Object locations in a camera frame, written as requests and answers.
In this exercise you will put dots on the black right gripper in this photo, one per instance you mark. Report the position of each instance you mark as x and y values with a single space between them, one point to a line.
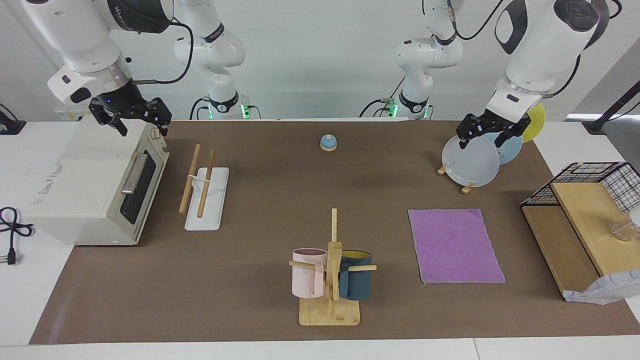
122 102

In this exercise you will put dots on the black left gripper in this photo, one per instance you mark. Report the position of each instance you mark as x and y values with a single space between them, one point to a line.
500 125

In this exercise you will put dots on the purple and grey towel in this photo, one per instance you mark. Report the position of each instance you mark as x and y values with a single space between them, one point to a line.
455 247

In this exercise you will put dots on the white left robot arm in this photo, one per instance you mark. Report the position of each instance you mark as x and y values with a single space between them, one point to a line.
540 50

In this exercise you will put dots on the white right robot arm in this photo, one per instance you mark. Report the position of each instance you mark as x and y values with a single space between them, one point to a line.
80 40

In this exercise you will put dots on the wooden plate rack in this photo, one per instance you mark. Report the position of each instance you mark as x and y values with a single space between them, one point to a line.
467 189

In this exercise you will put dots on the white towel rack wooden bars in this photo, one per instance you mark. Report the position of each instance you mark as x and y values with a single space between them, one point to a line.
207 210

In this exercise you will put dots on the light blue plate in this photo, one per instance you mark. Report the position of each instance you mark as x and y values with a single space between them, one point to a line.
510 150

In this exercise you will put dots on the pale grey plate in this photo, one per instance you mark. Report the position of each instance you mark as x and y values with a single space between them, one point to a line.
472 162

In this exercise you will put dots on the yellow plate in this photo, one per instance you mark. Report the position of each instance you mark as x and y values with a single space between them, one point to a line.
536 122

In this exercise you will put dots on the cream toaster oven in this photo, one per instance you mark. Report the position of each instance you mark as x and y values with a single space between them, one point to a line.
80 180

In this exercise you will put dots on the black clamp stand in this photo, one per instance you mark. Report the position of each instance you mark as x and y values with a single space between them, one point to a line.
607 112
10 125

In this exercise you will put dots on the wooden shelf unit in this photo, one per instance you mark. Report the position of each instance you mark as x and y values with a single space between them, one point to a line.
585 220

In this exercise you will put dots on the small blue lidded jar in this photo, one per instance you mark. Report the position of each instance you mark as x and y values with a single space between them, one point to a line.
328 143

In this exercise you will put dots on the clear glass cup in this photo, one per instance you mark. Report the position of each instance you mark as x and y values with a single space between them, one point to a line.
622 231

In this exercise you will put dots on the dark teal mug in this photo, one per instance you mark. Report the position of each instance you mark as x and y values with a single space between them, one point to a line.
357 282

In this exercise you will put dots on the pink mug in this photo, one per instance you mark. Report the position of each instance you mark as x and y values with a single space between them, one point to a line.
306 277

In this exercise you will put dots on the wooden mug tree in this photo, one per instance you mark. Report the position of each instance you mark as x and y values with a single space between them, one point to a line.
332 312

